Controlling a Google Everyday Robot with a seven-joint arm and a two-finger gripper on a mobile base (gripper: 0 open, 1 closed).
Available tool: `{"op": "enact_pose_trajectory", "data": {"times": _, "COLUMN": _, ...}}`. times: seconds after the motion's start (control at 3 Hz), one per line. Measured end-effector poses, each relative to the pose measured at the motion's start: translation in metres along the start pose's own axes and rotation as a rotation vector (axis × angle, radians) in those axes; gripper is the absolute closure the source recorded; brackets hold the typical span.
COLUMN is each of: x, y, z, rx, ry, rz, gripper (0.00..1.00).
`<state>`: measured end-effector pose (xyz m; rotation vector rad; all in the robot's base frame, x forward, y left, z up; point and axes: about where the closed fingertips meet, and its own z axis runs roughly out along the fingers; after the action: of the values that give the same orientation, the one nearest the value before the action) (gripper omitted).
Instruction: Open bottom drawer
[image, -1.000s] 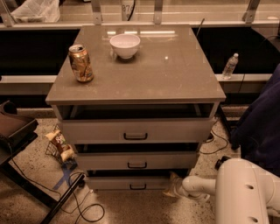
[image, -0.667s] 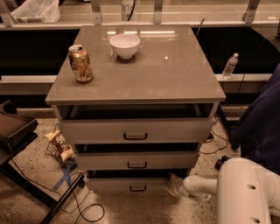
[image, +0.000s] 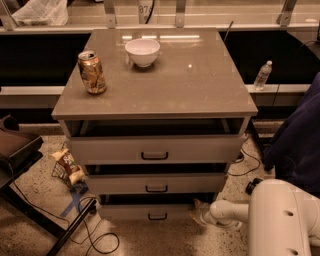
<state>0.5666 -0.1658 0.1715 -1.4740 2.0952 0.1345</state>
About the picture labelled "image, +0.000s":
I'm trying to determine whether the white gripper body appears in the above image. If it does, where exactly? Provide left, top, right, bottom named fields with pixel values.
left=196, top=202, right=220, bottom=226

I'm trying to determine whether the grey drawer cabinet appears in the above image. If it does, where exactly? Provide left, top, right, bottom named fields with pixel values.
left=51, top=27, right=259, bottom=221

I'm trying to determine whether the grey drawer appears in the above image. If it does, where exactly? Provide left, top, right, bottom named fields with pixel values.
left=98, top=192, right=216, bottom=221
left=86, top=163, right=226, bottom=195
left=65, top=118, right=250, bottom=165

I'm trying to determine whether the white ceramic bowl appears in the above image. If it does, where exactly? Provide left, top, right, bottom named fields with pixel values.
left=125, top=38, right=160, bottom=67

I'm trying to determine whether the brown chip bag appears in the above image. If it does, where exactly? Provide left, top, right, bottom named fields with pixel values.
left=52, top=148, right=85, bottom=185

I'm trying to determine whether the blue tape cross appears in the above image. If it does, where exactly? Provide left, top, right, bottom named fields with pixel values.
left=60, top=187, right=88, bottom=217

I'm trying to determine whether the small wire basket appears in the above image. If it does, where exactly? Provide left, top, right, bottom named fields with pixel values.
left=52, top=158, right=73, bottom=186

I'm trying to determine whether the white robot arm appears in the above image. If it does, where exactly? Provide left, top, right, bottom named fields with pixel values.
left=191, top=179, right=320, bottom=256

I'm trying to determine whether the clear plastic water bottle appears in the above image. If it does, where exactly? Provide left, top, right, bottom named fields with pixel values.
left=254, top=60, right=272, bottom=91

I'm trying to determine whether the white plastic bag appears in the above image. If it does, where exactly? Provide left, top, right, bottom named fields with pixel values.
left=12, top=0, right=68, bottom=26

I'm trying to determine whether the dark stand left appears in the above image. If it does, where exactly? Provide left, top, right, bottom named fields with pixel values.
left=0, top=123, right=90, bottom=256

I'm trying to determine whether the crushed gold soda can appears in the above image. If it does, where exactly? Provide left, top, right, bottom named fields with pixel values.
left=78, top=50, right=107, bottom=94

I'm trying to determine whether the grey bottom drawer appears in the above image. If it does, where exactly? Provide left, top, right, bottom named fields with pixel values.
left=98, top=192, right=216, bottom=221

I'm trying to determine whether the grey top drawer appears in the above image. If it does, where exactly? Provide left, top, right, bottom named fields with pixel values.
left=65, top=118, right=250, bottom=165

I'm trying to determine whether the dark blue office chair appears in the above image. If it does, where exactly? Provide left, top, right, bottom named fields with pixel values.
left=262, top=73, right=320, bottom=197

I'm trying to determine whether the black cable right floor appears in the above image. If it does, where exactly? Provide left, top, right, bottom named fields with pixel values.
left=227, top=136, right=263, bottom=178

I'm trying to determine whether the grey middle drawer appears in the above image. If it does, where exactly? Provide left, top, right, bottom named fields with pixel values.
left=86, top=163, right=226, bottom=195

